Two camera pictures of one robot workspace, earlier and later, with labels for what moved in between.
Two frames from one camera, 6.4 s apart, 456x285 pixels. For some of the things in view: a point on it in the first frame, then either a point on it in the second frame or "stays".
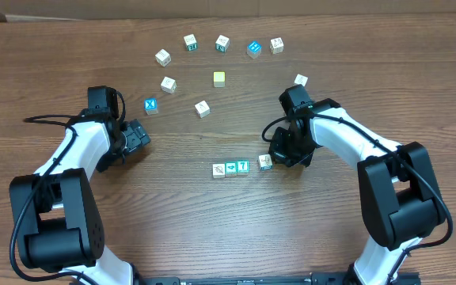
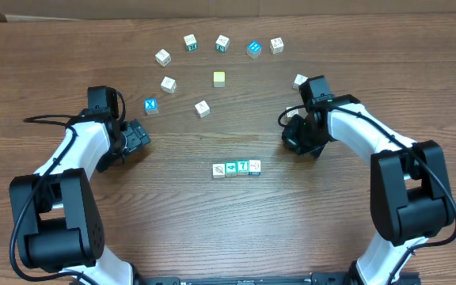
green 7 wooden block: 242,166 stays
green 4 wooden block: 230,169 stays
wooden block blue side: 265,162 to 254,168
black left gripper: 136,133 stays
